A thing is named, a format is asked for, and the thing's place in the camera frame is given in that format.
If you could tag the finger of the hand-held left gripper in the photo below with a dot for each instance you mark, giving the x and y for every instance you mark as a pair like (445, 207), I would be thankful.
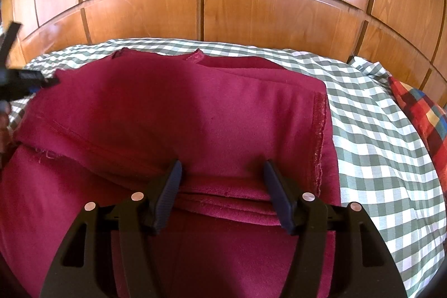
(31, 81)
(10, 43)

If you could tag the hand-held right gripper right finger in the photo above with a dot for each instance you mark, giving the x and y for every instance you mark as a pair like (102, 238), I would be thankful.
(279, 201)

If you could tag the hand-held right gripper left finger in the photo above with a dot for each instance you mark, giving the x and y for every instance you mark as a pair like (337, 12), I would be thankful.
(167, 197)

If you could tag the green checked bedsheet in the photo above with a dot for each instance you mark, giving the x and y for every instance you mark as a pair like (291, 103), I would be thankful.
(377, 151)

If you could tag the multicolour checked pillow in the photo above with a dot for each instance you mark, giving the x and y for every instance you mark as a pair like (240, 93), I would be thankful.
(427, 123)

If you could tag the maroon fleece garment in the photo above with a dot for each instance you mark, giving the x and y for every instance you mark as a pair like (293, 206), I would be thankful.
(192, 116)

